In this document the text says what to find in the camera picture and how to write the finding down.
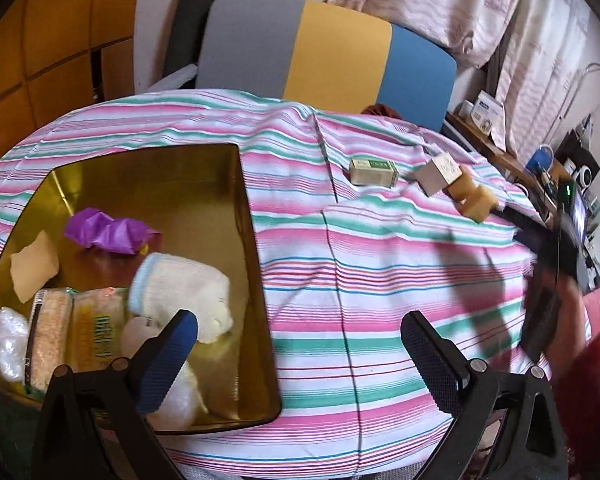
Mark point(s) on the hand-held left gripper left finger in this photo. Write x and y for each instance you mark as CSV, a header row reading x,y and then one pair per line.
x,y
165,360

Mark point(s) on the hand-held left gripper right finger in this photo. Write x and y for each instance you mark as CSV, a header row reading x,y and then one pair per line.
x,y
430,360

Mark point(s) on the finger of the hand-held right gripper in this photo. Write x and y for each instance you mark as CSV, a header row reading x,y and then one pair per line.
x,y
522,224

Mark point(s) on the pale pink round object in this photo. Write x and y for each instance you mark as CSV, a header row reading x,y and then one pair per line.
x,y
136,334

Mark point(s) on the white plastic bag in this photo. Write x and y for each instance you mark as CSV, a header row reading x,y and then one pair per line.
x,y
182,402
7,345

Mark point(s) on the yellow sponge block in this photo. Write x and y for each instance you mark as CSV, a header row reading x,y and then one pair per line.
x,y
480,203
461,187

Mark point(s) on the rice cracker snack packet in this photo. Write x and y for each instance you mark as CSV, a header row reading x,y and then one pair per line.
x,y
97,330
47,340

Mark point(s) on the pale yellow knitted sock roll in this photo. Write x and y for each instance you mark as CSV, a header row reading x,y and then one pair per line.
x,y
190,285

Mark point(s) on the large purple snack packet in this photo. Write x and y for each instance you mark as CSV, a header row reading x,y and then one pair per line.
x,y
132,236

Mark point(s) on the small purple snack packet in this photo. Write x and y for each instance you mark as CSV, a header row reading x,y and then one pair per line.
x,y
87,227

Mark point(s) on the thin yellow sponge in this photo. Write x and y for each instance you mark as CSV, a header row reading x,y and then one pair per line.
x,y
35,265

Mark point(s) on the gold tin box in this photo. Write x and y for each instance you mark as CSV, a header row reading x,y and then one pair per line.
x,y
190,200

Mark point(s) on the person's right forearm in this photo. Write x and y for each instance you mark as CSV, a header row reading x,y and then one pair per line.
x,y
570,330

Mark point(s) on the blue and white appliance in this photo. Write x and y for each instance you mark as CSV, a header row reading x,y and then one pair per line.
x,y
540,160

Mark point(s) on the white round device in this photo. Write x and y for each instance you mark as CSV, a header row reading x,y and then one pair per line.
x,y
586,176

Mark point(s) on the wooden side table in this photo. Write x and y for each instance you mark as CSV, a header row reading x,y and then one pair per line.
x,y
485,145

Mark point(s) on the white cardboard box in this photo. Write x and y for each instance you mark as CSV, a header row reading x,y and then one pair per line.
x,y
436,176

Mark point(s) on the striped tablecloth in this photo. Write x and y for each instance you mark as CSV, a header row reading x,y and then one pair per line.
x,y
370,270

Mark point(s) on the white carton with blue print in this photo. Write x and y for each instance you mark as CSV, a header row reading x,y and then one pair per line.
x,y
486,110

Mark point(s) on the small white cup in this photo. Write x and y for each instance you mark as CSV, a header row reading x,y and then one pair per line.
x,y
466,108

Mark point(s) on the person's red clothing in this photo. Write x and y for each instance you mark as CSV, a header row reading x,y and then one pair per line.
x,y
592,410

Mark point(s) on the small green and white box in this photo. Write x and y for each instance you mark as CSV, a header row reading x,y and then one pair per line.
x,y
373,171

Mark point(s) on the pink patterned curtain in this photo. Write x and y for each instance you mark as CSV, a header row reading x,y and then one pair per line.
x,y
430,0
535,50

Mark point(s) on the dark red cloth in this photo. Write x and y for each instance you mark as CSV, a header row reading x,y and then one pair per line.
x,y
382,110

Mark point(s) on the grey yellow blue chair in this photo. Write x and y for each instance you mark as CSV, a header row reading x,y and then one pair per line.
x,y
340,50

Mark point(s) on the wooden wardrobe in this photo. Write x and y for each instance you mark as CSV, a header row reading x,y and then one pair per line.
x,y
55,35

